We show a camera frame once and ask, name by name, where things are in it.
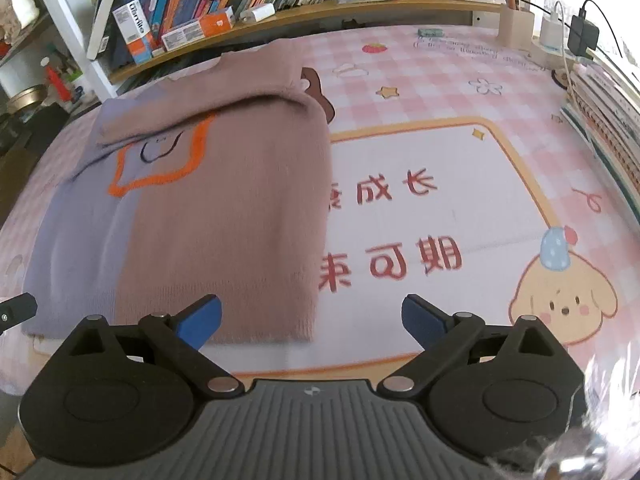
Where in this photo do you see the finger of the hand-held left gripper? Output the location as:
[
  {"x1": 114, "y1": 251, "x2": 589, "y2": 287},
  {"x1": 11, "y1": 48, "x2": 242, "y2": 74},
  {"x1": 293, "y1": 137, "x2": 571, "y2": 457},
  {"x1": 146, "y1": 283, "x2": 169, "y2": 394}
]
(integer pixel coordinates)
[{"x1": 0, "y1": 292, "x2": 39, "y2": 335}]

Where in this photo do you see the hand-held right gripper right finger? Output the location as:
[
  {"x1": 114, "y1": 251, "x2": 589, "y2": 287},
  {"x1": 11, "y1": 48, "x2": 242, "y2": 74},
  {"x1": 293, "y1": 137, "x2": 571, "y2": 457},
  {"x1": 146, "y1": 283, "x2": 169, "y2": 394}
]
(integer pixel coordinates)
[{"x1": 377, "y1": 293, "x2": 569, "y2": 397}]

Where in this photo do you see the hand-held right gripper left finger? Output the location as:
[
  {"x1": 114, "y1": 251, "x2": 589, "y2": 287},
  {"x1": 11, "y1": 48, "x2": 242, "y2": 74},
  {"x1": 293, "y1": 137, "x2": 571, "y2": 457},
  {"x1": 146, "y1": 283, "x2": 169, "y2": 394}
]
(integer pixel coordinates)
[{"x1": 61, "y1": 294, "x2": 247, "y2": 397}]

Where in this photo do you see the brown and purple knit sweater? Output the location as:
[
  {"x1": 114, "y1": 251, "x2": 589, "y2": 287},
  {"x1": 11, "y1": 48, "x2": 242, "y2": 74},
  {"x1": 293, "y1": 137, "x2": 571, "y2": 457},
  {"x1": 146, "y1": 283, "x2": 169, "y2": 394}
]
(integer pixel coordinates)
[{"x1": 22, "y1": 37, "x2": 335, "y2": 349}]

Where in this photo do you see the pink checkered printed desk mat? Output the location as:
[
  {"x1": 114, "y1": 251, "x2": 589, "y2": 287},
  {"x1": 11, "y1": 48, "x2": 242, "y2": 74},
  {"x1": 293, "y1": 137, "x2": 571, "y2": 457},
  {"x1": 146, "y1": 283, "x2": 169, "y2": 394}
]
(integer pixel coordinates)
[{"x1": 0, "y1": 22, "x2": 640, "y2": 397}]

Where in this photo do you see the clear plastic wrap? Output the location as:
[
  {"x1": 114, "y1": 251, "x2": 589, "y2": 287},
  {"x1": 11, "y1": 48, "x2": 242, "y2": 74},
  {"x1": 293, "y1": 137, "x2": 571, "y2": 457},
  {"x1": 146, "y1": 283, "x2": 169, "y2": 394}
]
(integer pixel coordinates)
[{"x1": 534, "y1": 344, "x2": 640, "y2": 480}]

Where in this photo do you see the red bottle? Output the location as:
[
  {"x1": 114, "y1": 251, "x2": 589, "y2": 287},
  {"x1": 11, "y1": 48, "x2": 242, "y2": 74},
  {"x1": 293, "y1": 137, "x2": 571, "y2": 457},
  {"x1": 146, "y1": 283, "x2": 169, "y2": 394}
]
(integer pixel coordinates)
[{"x1": 42, "y1": 57, "x2": 74, "y2": 104}]

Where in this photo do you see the stack of books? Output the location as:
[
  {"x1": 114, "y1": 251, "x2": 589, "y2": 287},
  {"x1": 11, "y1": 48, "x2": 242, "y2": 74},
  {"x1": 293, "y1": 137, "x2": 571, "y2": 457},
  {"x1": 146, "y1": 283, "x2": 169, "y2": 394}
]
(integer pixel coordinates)
[{"x1": 559, "y1": 54, "x2": 640, "y2": 202}]

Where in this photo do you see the flat orange and white box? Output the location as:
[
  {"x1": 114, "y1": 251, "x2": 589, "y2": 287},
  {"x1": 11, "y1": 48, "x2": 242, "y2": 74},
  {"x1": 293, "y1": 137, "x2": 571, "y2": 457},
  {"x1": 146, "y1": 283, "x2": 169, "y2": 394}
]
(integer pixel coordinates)
[{"x1": 160, "y1": 7, "x2": 236, "y2": 52}]

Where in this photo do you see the white power strip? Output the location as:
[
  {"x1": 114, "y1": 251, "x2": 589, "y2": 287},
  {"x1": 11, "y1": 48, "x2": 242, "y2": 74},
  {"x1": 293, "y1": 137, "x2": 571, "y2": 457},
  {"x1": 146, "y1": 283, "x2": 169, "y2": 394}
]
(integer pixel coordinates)
[{"x1": 529, "y1": 40, "x2": 577, "y2": 69}]

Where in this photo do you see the upright white and orange box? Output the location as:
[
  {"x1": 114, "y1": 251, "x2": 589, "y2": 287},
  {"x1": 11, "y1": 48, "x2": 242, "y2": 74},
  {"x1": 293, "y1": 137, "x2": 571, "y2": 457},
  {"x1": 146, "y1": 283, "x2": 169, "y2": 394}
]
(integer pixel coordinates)
[{"x1": 112, "y1": 0, "x2": 154, "y2": 65}]

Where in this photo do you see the beige pen holder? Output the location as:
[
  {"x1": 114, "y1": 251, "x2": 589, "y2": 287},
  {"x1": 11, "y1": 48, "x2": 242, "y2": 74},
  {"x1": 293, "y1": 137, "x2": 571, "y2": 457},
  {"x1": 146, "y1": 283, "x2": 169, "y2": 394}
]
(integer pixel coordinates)
[{"x1": 498, "y1": 5, "x2": 536, "y2": 47}]

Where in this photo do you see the white plug adapter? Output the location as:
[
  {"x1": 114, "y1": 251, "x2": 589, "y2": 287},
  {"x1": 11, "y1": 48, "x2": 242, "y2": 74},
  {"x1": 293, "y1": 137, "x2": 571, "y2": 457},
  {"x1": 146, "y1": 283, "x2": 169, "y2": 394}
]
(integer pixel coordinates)
[{"x1": 538, "y1": 12, "x2": 566, "y2": 47}]

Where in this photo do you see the wooden shelf board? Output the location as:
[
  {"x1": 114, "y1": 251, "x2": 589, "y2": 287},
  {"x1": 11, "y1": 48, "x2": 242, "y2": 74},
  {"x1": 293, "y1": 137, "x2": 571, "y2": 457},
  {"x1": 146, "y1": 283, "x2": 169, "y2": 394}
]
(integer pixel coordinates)
[{"x1": 107, "y1": 0, "x2": 507, "y2": 84}]

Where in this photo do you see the black power adapter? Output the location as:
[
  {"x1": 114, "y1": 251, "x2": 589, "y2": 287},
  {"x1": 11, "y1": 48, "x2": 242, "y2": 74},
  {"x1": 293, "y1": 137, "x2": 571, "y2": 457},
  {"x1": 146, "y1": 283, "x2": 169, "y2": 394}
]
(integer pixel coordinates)
[{"x1": 567, "y1": 7, "x2": 600, "y2": 56}]

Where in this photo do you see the white cable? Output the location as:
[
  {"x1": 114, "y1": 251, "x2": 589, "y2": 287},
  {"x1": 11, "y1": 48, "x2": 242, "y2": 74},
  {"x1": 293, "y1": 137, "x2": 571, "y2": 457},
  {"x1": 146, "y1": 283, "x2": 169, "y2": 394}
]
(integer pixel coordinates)
[{"x1": 552, "y1": 0, "x2": 577, "y2": 107}]

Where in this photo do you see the white shelf frame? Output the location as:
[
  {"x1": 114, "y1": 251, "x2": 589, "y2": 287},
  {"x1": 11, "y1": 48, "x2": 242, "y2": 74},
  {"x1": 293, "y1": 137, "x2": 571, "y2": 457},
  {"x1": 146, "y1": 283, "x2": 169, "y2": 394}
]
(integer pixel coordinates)
[{"x1": 25, "y1": 0, "x2": 122, "y2": 104}]

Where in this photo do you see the black cable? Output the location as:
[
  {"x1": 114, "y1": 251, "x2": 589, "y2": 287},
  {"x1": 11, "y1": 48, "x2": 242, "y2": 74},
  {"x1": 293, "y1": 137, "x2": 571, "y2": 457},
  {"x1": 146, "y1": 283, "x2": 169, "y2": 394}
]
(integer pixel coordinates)
[{"x1": 525, "y1": 0, "x2": 640, "y2": 61}]

